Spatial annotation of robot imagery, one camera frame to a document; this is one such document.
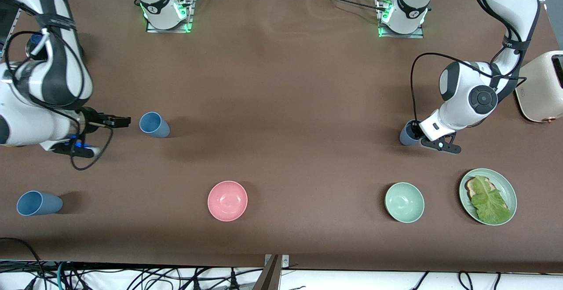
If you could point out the mint green bowl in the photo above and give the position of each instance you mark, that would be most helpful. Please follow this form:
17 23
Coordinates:
404 202

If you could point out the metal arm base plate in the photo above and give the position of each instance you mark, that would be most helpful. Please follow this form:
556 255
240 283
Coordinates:
418 32
188 17

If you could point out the green lettuce leaf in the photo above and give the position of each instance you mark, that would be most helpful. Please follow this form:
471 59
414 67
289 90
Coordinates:
490 204

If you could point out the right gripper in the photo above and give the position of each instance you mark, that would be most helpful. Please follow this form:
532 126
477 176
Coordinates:
93 117

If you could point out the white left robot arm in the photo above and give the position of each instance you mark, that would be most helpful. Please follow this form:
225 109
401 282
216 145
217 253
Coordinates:
466 92

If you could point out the pink bowl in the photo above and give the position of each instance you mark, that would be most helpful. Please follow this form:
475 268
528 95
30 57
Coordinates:
227 200

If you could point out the dark angled bar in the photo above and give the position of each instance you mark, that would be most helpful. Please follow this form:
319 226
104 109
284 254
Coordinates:
269 277

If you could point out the blue plastic cup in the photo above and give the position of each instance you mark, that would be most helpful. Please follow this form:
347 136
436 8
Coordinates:
407 137
154 125
39 203

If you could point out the toasted bread slice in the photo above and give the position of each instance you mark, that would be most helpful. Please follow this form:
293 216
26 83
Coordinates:
470 189

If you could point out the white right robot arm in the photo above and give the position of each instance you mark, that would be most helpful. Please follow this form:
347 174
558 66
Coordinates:
57 78

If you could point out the mint green plate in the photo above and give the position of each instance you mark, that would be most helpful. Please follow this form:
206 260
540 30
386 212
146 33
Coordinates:
506 191

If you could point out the cream toaster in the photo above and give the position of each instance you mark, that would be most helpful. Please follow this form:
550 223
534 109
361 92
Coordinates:
543 87

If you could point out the grey metal bracket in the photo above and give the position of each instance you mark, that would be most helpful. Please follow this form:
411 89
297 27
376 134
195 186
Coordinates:
285 261

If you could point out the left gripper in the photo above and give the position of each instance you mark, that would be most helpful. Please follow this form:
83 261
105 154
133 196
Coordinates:
416 130

